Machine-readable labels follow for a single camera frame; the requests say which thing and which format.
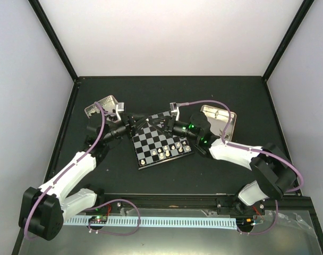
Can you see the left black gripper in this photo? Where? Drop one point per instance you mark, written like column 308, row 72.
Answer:
column 130, row 124

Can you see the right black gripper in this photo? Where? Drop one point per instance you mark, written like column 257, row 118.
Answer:
column 169, row 122

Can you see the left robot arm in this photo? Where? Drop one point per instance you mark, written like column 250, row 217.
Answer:
column 45, row 209

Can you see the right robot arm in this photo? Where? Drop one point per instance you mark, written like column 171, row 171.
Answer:
column 273, row 174

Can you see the left small circuit board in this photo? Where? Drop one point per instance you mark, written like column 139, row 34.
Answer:
column 98, row 219

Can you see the small circuit board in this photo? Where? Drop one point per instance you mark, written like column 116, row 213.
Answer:
column 98, row 219
column 249, row 222

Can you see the right small circuit board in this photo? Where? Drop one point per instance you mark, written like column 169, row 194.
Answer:
column 249, row 222

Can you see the black and silver chessboard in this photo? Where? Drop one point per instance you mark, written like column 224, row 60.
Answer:
column 148, row 139

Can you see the pink tin box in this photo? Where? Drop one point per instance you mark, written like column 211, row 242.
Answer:
column 108, row 104

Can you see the gold tin box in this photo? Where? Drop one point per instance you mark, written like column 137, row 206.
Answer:
column 218, row 118

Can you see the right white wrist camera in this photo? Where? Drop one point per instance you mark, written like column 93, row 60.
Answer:
column 174, row 110

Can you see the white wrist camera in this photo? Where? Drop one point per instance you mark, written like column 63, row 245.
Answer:
column 119, row 109
column 174, row 110

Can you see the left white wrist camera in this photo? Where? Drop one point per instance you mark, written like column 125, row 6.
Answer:
column 119, row 109

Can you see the light blue slotted cable duct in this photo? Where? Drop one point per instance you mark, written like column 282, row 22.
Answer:
column 168, row 222

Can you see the left black frame post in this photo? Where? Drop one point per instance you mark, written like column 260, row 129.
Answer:
column 49, row 30

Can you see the black frame post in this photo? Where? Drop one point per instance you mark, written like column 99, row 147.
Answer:
column 289, row 34
column 49, row 30

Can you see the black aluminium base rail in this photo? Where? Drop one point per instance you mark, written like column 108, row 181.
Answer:
column 223, row 204

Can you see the right black frame post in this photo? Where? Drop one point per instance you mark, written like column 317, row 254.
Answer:
column 289, row 34

